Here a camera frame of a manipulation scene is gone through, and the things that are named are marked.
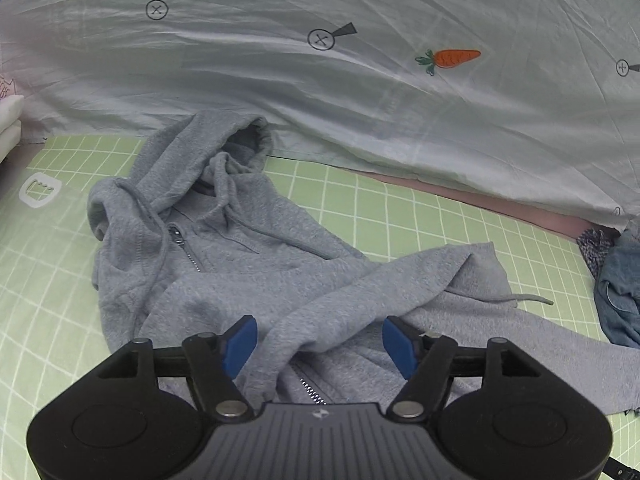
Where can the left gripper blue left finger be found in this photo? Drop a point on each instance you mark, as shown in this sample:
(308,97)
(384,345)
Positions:
(214,362)

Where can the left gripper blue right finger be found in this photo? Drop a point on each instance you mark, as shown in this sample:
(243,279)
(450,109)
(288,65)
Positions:
(425,363)

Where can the grey zip-up hoodie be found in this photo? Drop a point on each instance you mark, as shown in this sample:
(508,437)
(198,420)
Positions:
(197,236)

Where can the stack of folded clothes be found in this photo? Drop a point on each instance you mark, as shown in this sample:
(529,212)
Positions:
(11,108)

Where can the blue denim garment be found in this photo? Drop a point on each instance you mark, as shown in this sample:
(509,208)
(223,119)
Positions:
(616,292)

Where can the grey carrot-print bedsheet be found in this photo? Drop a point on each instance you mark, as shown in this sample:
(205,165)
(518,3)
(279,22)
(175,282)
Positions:
(535,101)

